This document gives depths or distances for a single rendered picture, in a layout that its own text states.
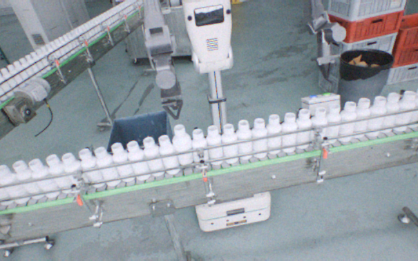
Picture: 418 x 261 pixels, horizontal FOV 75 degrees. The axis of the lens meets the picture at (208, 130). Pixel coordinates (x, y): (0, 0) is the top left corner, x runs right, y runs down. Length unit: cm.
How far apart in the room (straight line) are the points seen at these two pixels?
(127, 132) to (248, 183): 85
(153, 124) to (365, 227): 159
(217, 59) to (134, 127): 63
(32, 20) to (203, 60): 562
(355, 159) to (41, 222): 131
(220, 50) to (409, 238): 171
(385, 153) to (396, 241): 100
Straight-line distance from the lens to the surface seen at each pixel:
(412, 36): 386
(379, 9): 334
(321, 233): 213
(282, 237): 207
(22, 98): 222
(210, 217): 193
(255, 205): 192
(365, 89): 292
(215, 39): 146
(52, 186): 119
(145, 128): 167
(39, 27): 680
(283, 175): 118
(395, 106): 127
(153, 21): 84
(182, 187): 111
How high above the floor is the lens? 175
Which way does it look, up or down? 36 degrees down
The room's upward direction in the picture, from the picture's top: 9 degrees counter-clockwise
